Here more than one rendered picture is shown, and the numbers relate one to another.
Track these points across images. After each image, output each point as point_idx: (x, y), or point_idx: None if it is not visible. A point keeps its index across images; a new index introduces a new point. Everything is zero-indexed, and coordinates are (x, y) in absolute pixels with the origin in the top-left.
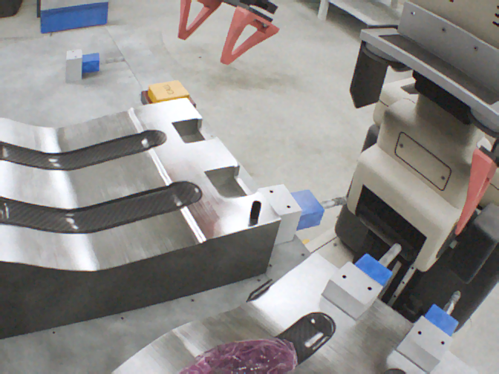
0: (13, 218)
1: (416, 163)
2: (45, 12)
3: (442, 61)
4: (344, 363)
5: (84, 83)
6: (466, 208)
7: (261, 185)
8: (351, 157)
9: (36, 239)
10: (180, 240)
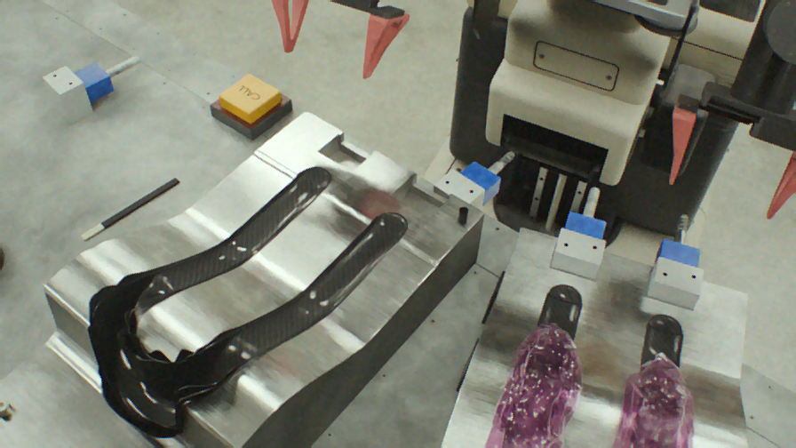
0: (260, 343)
1: (568, 70)
2: None
3: None
4: (608, 325)
5: (103, 116)
6: (676, 163)
7: None
8: (409, 25)
9: (300, 348)
10: (417, 273)
